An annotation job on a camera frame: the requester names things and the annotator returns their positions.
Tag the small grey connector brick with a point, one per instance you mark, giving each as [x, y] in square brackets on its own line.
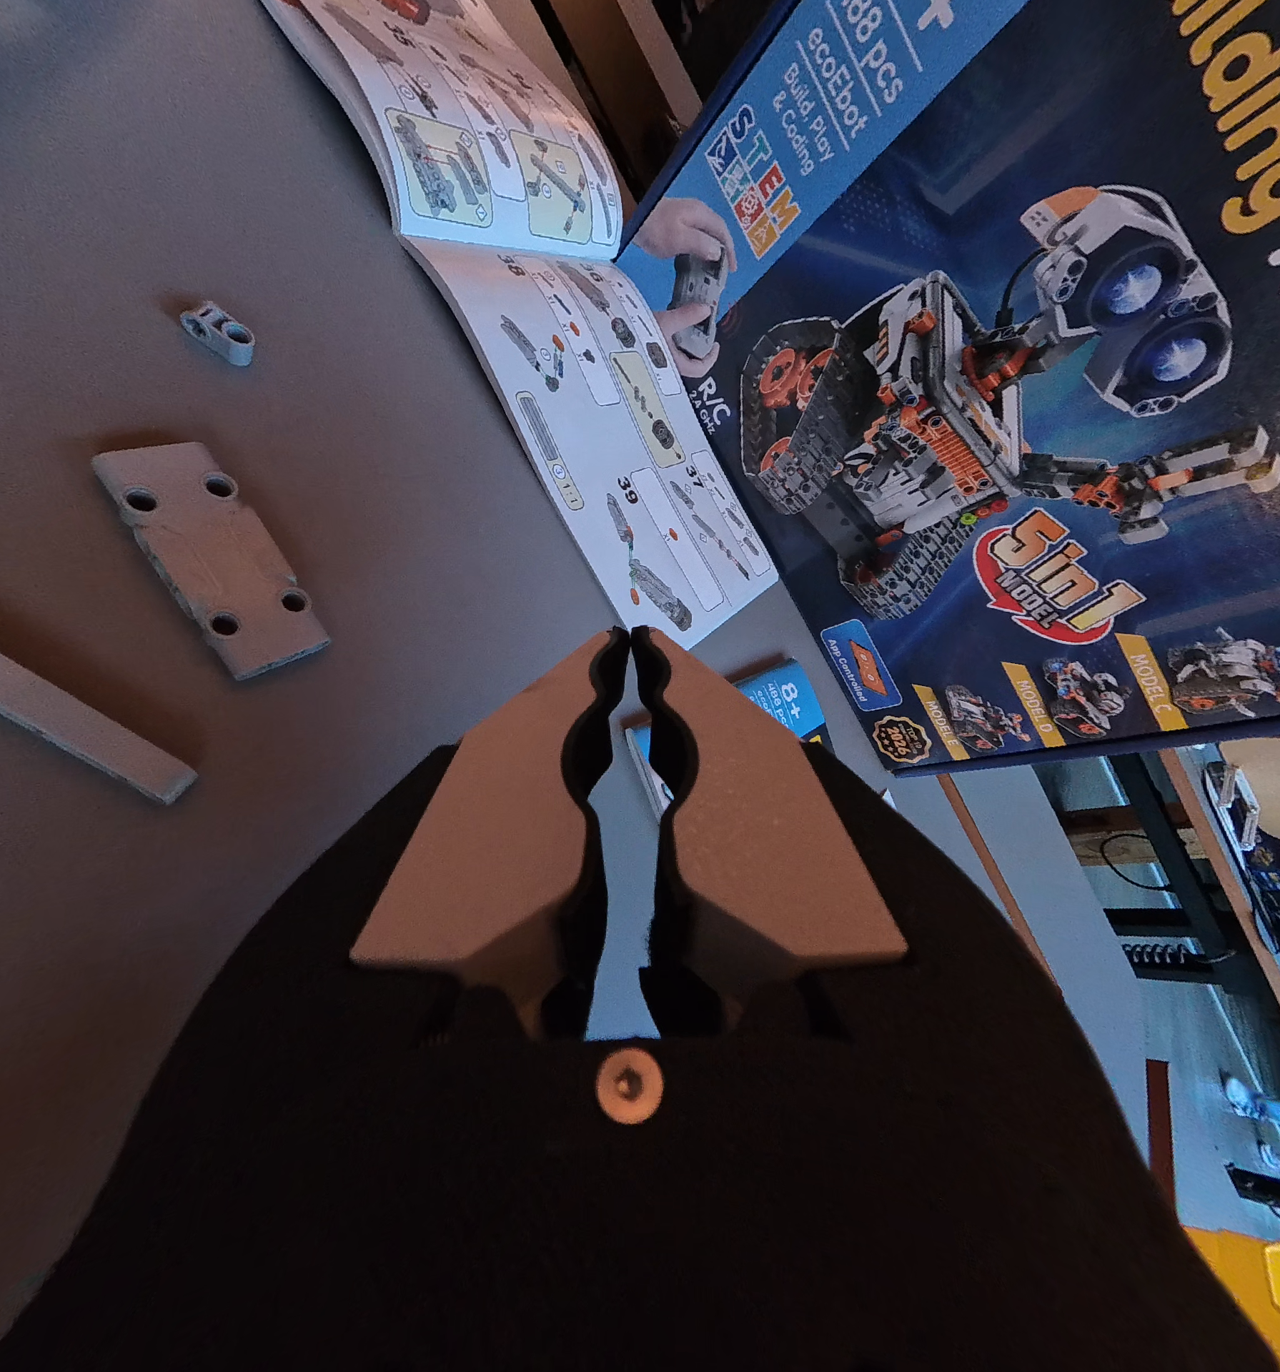
[215, 335]

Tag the wooden-edged side table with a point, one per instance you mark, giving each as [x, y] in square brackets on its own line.
[1250, 921]

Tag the blue robot kit box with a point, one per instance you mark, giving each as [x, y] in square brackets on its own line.
[1025, 214]

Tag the open instruction booklet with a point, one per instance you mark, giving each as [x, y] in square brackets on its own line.
[553, 354]

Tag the small blue kit manual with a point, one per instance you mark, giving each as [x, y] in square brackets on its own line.
[784, 692]

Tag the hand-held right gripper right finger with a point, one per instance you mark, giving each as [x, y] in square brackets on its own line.
[779, 858]

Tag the grey plate with four holes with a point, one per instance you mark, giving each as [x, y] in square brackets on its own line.
[211, 557]

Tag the long flat grey bar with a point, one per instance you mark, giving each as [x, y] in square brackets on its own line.
[71, 718]

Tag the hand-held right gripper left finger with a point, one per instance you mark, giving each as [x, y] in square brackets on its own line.
[467, 858]

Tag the yellow plastic object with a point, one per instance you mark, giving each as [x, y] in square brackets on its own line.
[1273, 1308]

